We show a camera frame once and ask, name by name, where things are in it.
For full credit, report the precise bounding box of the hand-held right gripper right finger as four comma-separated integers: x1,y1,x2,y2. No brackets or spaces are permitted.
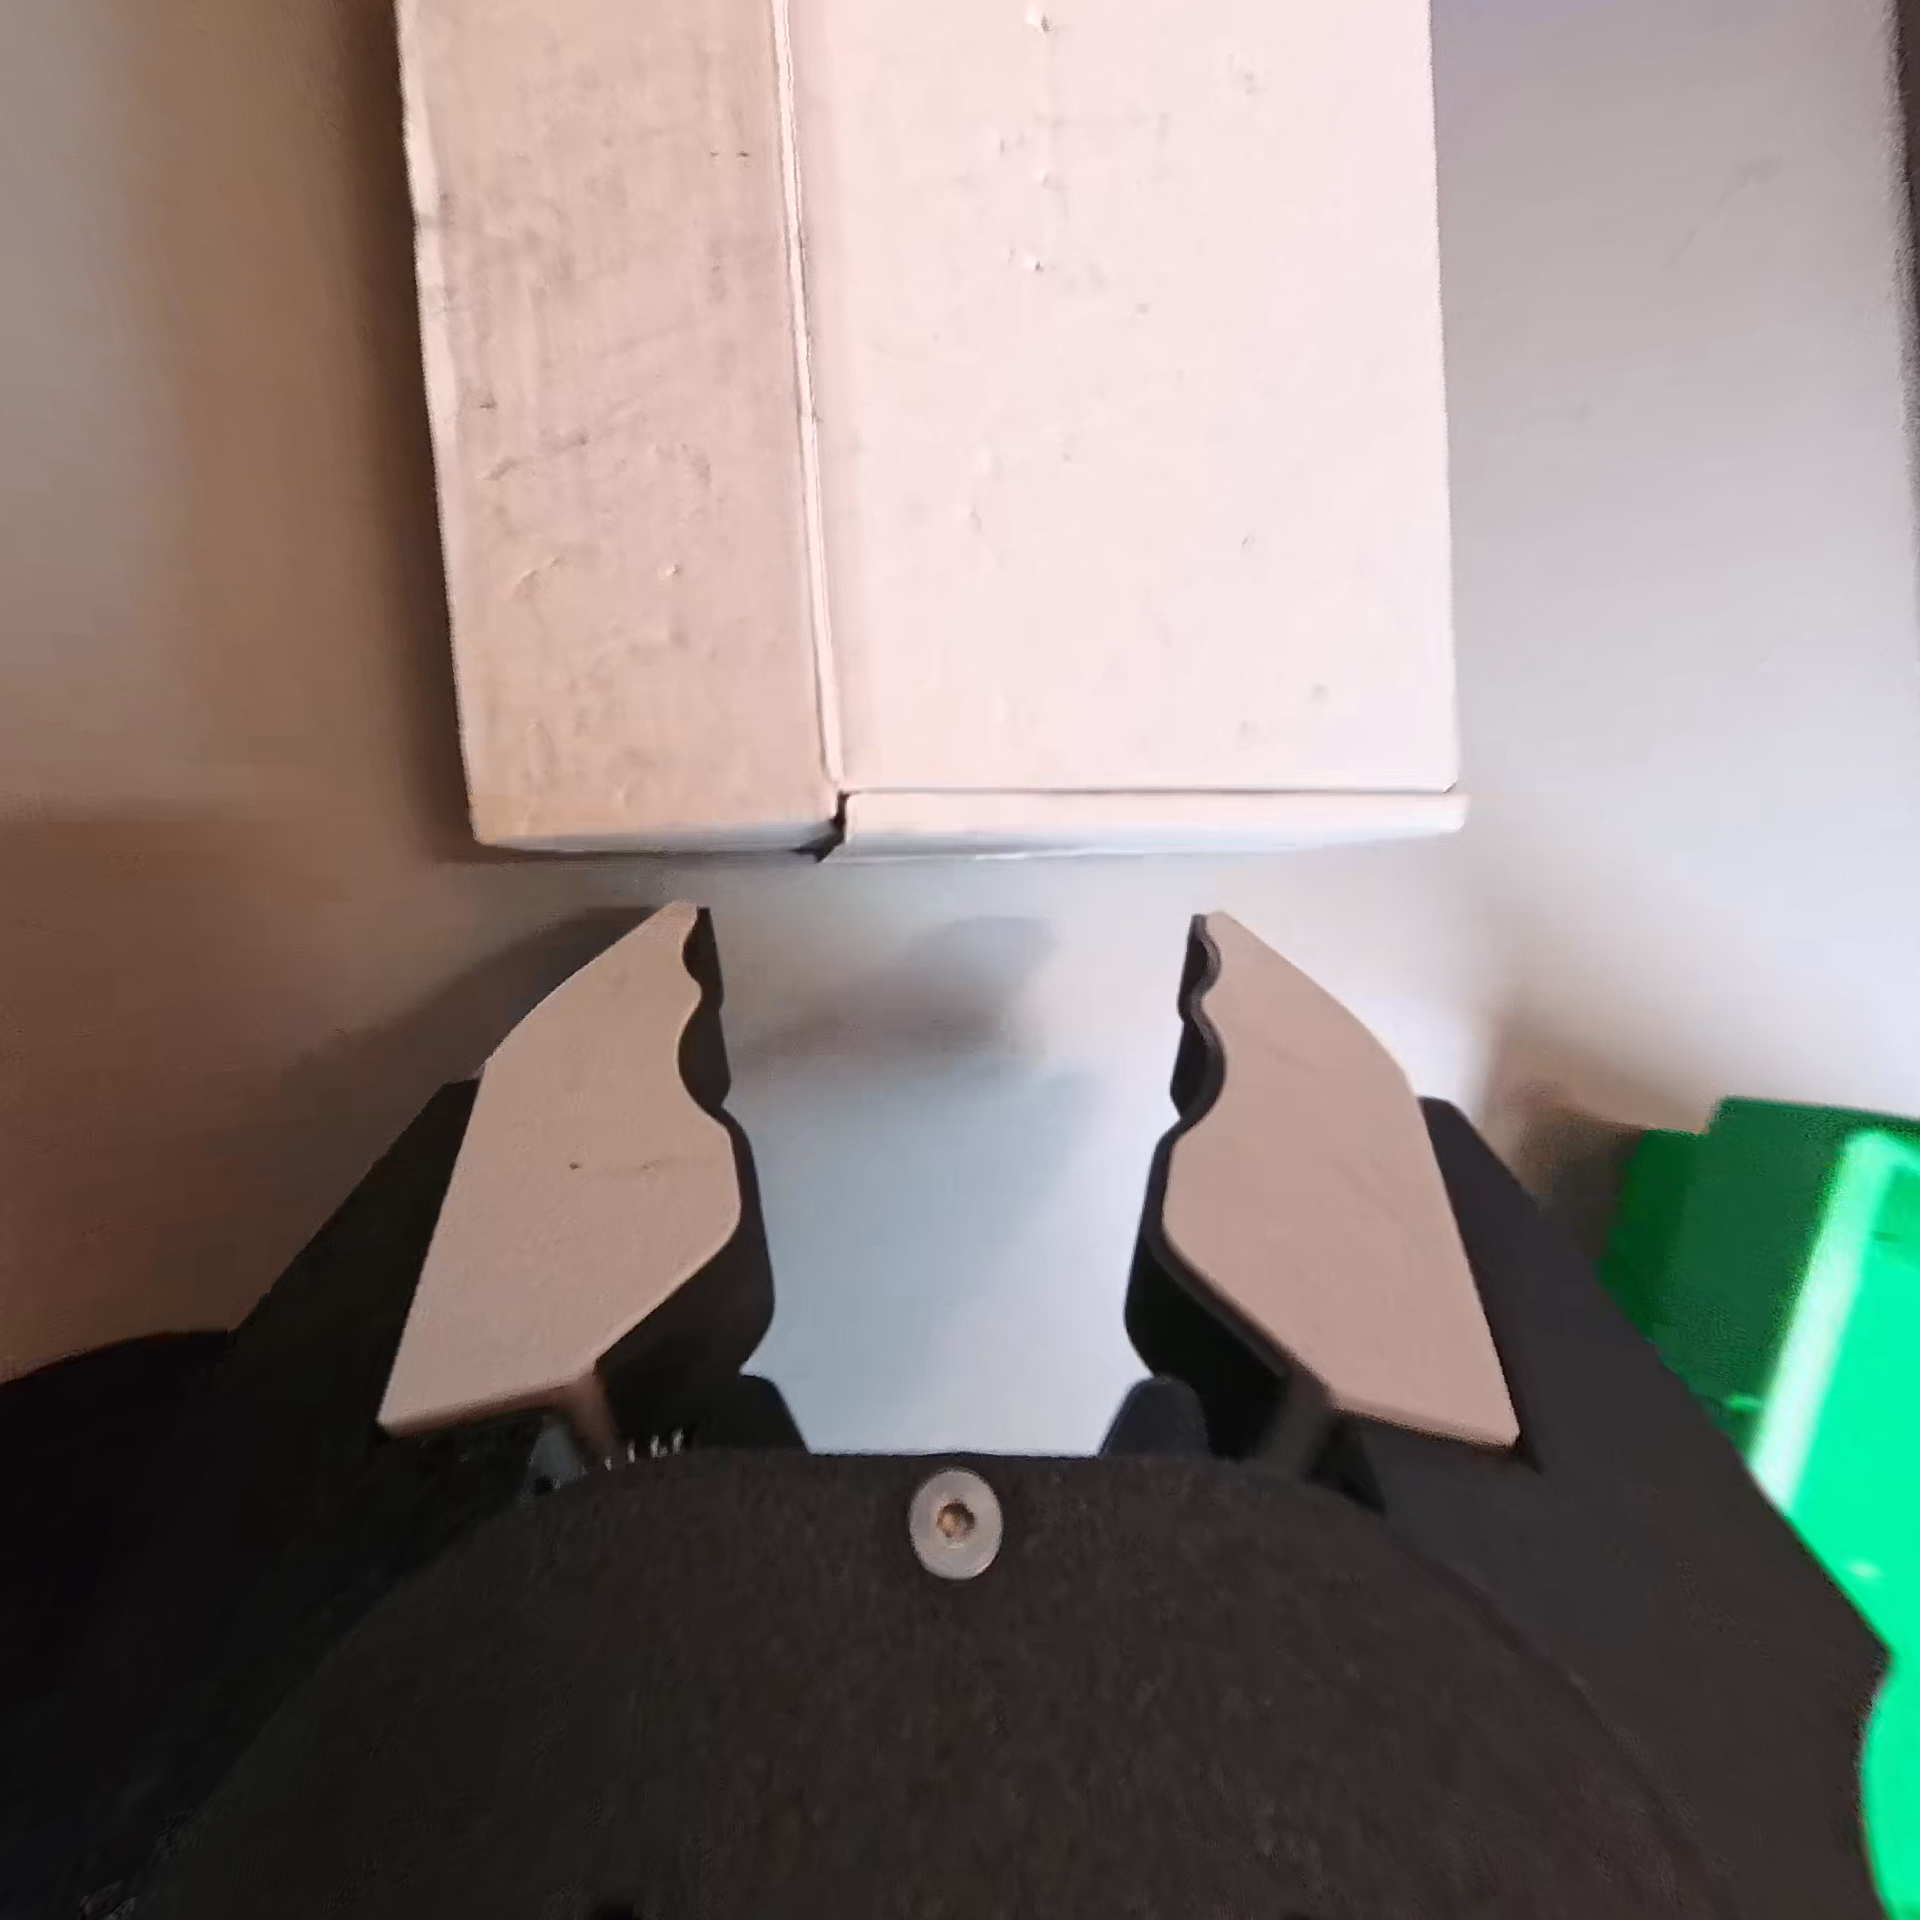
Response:
1124,911,1520,1480

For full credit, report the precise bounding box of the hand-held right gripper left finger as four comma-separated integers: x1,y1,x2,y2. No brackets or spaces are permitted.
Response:
378,900,775,1465

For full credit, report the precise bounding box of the green plastic bin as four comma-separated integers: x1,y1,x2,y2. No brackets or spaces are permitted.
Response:
1597,1095,1920,1920

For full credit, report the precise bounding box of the dark cloth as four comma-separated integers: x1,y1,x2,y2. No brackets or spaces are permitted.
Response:
0,1332,243,1920

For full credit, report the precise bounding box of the white cardboard box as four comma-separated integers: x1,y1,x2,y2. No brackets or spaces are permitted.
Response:
394,0,1469,864

